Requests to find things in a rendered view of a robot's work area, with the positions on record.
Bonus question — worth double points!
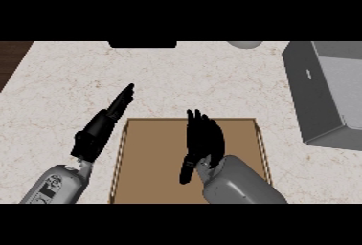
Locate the black flat object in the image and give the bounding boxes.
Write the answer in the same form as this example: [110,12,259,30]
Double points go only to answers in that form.
[108,41,179,50]

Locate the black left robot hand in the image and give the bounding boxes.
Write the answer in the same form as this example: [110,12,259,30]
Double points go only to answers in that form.
[70,82,136,164]

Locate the pale grey round object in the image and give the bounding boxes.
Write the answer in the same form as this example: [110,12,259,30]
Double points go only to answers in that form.
[226,41,265,50]

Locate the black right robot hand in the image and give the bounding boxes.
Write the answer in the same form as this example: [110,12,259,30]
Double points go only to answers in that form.
[179,108,226,186]

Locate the brown tray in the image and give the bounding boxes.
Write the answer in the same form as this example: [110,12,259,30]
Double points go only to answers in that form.
[108,117,275,205]

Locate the grey cardboard box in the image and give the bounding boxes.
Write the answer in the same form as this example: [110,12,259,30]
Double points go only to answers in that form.
[279,41,362,152]

